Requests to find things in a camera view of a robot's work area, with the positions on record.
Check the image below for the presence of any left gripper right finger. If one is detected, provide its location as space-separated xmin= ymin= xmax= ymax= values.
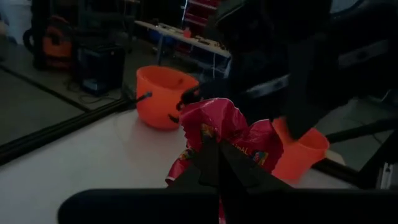
xmin=218 ymin=139 xmax=295 ymax=191

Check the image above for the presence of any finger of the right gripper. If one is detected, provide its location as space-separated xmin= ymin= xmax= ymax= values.
xmin=175 ymin=88 xmax=202 ymax=111

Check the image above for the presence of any orange black shop vacuum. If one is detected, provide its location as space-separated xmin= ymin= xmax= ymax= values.
xmin=23 ymin=15 xmax=75 ymax=71

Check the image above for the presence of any silver aluminium bracket strip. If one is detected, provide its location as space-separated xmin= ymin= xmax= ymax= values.
xmin=377 ymin=161 xmax=398 ymax=190

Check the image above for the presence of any black equipment case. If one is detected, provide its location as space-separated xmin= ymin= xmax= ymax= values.
xmin=76 ymin=43 xmax=127 ymax=96

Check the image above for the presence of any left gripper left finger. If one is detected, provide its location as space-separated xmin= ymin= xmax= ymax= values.
xmin=167 ymin=135 xmax=221 ymax=190

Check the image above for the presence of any long wooden workbench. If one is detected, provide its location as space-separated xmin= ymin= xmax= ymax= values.
xmin=135 ymin=20 xmax=233 ymax=75

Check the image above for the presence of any orange jack-o-lantern bucket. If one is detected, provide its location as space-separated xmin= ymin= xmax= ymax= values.
xmin=136 ymin=65 xmax=200 ymax=130
xmin=272 ymin=118 xmax=330 ymax=183

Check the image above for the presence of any red storage shelf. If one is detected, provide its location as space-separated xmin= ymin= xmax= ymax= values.
xmin=183 ymin=0 xmax=221 ymax=35

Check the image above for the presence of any red Skittles candy pack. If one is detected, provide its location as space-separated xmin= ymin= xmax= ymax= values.
xmin=164 ymin=98 xmax=284 ymax=187

